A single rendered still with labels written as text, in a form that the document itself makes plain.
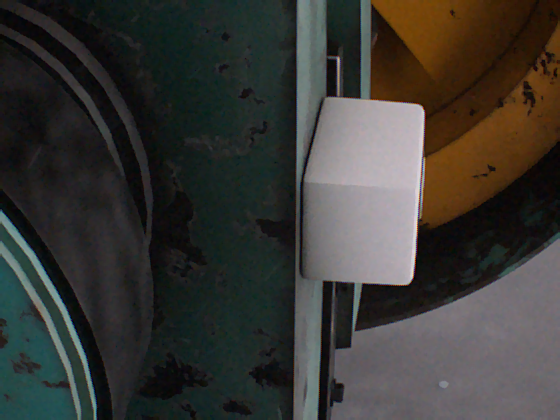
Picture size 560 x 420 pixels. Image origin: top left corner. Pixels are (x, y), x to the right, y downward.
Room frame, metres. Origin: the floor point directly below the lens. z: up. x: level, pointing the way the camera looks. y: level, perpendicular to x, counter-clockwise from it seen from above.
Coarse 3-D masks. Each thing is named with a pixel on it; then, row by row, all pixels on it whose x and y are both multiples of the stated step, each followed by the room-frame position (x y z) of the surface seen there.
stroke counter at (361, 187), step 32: (320, 128) 0.42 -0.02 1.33; (352, 128) 0.42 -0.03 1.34; (384, 128) 0.42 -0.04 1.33; (416, 128) 0.42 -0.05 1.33; (320, 160) 0.39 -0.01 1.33; (352, 160) 0.39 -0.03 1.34; (384, 160) 0.39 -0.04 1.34; (416, 160) 0.39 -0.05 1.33; (320, 192) 0.38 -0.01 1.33; (352, 192) 0.38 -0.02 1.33; (384, 192) 0.38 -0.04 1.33; (416, 192) 0.37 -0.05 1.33; (320, 224) 0.38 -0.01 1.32; (352, 224) 0.38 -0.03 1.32; (384, 224) 0.37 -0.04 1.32; (416, 224) 0.38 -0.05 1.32; (320, 256) 0.38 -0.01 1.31; (352, 256) 0.38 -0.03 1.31; (384, 256) 0.37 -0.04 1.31
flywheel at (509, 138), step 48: (384, 0) 0.92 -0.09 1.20; (432, 0) 0.92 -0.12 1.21; (480, 0) 0.91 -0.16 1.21; (528, 0) 0.91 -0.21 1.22; (384, 48) 0.92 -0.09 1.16; (432, 48) 0.92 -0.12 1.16; (480, 48) 0.91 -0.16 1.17; (528, 48) 0.89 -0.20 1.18; (384, 96) 0.92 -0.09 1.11; (432, 96) 0.92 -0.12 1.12; (480, 96) 0.90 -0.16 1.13; (528, 96) 0.87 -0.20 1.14; (432, 144) 0.89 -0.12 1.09; (480, 144) 0.88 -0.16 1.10; (528, 144) 0.87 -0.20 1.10; (432, 192) 0.88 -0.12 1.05; (480, 192) 0.88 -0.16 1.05
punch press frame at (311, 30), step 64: (0, 0) 0.38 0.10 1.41; (64, 0) 0.38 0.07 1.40; (128, 0) 0.38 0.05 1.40; (192, 0) 0.37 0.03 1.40; (256, 0) 0.37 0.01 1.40; (320, 0) 0.44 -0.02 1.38; (64, 64) 0.37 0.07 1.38; (128, 64) 0.38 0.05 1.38; (192, 64) 0.37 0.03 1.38; (256, 64) 0.37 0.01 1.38; (320, 64) 0.44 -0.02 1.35; (128, 128) 0.37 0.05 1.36; (192, 128) 0.37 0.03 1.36; (256, 128) 0.37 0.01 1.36; (192, 192) 0.37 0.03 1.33; (256, 192) 0.37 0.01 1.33; (192, 256) 0.37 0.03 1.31; (256, 256) 0.37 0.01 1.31; (192, 320) 0.37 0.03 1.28; (256, 320) 0.37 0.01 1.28; (320, 320) 0.46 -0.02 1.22; (192, 384) 0.37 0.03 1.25; (256, 384) 0.37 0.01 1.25
